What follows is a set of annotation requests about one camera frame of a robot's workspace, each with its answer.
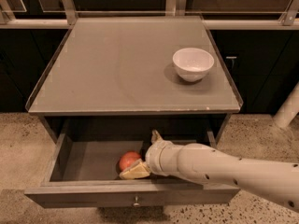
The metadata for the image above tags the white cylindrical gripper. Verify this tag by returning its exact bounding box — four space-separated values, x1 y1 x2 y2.
120 130 173 180

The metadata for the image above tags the red apple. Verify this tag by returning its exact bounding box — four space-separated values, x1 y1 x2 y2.
119 151 141 171

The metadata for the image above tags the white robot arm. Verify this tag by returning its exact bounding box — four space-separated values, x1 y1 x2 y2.
119 130 299 212

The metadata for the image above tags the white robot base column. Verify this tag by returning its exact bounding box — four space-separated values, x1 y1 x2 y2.
273 82 299 128

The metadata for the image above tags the small metal drawer knob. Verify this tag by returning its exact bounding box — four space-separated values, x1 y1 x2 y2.
133 196 140 207

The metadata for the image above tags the open grey top drawer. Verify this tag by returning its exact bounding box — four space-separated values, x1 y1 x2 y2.
24 133 238 208

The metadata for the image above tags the grey cabinet with glass top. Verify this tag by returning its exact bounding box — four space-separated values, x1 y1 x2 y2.
26 17 242 141

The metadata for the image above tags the white ceramic bowl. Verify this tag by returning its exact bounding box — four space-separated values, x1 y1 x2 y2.
173 48 214 82

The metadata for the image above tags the dark background cabinet handle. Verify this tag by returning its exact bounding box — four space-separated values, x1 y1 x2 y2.
225 56 237 69

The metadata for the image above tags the metal railing frame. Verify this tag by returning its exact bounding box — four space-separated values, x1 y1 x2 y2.
1 0 299 30

